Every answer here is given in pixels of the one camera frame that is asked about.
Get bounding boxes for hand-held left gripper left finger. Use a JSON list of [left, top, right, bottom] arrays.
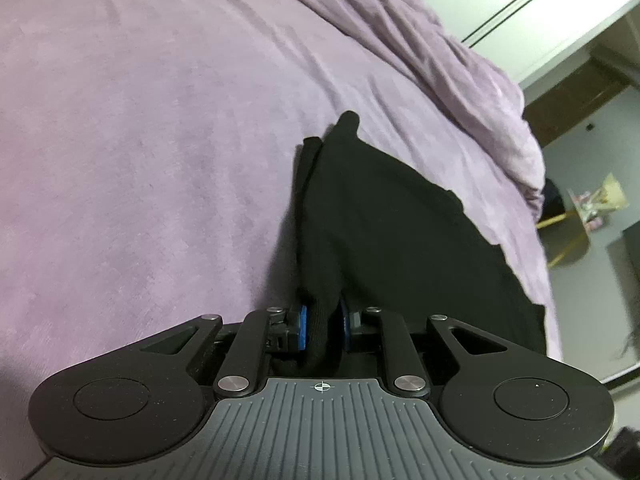
[[141, 305, 311, 401]]

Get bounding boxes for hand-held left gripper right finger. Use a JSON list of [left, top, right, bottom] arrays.
[[336, 301, 506, 400]]

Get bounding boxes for black long-sleeve shirt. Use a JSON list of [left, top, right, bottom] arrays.
[[272, 110, 546, 378]]

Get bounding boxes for dark clothes pile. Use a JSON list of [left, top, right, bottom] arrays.
[[540, 177, 566, 221]]

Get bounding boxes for white side table yellow legs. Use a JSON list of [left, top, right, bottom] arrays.
[[537, 210, 593, 268]]

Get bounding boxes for purple blanket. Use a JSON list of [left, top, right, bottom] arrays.
[[0, 0, 563, 411]]

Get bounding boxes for colourful printed item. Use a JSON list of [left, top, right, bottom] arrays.
[[567, 172, 631, 233]]

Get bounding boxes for brown wooden panel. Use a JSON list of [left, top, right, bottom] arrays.
[[520, 57, 636, 148]]

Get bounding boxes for white wardrobe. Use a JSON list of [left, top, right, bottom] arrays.
[[372, 0, 640, 83]]

